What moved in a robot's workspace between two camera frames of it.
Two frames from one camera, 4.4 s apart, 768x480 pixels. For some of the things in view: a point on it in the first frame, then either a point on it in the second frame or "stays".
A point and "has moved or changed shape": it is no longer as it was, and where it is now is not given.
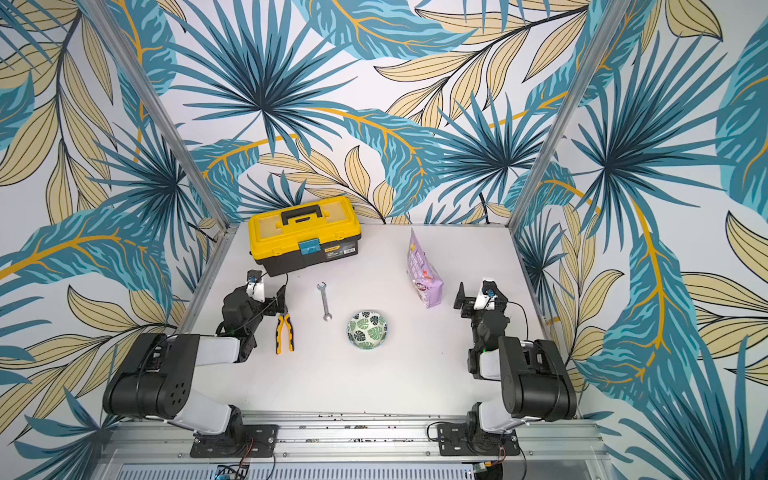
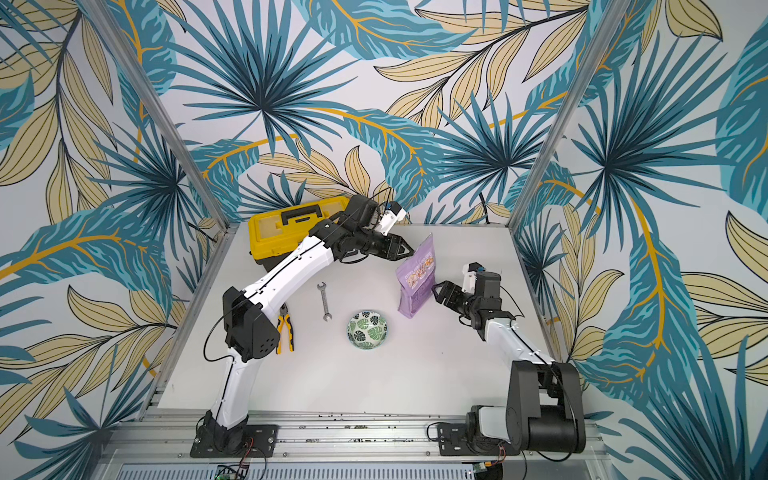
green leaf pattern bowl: (366, 330) stays
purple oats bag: (422, 274) has moved or changed shape
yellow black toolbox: (323, 229) stays
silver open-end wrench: (327, 313) stays
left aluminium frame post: (98, 16) stays
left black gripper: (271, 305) -> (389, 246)
